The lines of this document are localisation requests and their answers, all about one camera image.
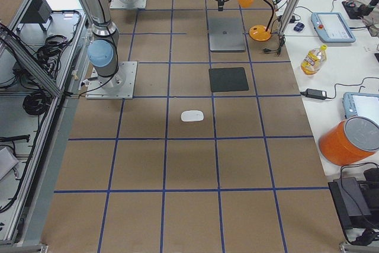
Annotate blue teach pendant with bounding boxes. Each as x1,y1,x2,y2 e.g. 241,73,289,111
310,12,356,43
342,92,379,124

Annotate blue teach pendant lower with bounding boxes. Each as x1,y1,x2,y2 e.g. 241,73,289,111
342,92,379,124

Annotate black box bottom right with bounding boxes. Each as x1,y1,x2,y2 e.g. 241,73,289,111
328,177,378,246

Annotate orange cylindrical container grey lid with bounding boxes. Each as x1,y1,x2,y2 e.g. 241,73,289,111
319,116,378,166

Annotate black coiled cables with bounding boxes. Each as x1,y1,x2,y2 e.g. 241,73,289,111
23,88,51,117

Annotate yellow drink bottle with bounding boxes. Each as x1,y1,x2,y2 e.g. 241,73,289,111
300,44,327,76

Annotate orange desk lamp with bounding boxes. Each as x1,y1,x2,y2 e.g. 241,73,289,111
237,0,275,42

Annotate black mousepad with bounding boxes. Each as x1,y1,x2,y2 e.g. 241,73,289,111
208,67,249,92

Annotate black monitor on floor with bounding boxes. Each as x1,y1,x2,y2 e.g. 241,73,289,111
20,0,52,31

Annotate blue teach pendant upper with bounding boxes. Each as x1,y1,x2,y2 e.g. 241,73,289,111
310,12,356,43

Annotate black power adapter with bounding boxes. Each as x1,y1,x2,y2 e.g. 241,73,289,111
300,88,329,101

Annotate blue small device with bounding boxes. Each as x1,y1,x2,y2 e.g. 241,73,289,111
293,22,305,32

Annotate white computer mouse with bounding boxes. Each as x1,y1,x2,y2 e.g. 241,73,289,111
181,110,204,122

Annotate grey closed laptop notebook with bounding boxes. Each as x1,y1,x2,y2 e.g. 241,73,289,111
208,17,246,53

